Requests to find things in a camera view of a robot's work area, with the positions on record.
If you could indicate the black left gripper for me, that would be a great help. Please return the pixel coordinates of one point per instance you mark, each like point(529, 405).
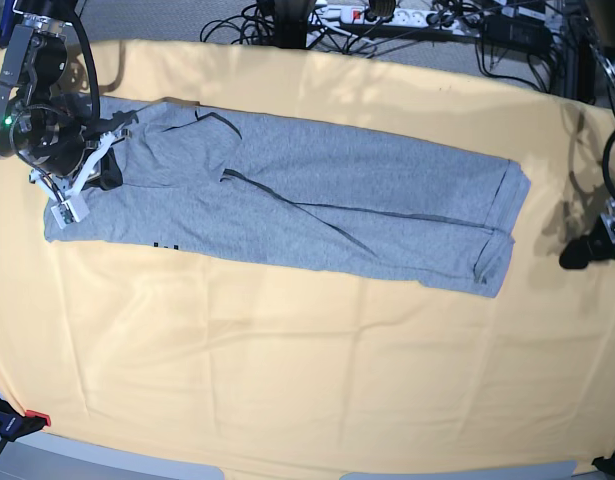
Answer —
point(579, 253)

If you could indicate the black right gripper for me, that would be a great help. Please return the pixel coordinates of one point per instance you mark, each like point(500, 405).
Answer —
point(110, 176)

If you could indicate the grey t-shirt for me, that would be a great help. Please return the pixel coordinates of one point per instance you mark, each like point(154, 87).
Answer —
point(266, 189)

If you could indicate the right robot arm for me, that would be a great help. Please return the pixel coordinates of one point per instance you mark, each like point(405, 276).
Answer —
point(36, 57)

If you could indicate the yellow table cloth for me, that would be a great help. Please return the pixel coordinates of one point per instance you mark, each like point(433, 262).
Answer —
point(268, 372)

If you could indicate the black power adapter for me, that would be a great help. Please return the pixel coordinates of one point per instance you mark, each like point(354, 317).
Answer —
point(515, 33)

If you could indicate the blue red clamp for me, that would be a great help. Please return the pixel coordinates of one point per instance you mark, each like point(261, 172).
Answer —
point(14, 425)

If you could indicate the white power strip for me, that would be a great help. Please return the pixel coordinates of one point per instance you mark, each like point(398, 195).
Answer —
point(355, 19)

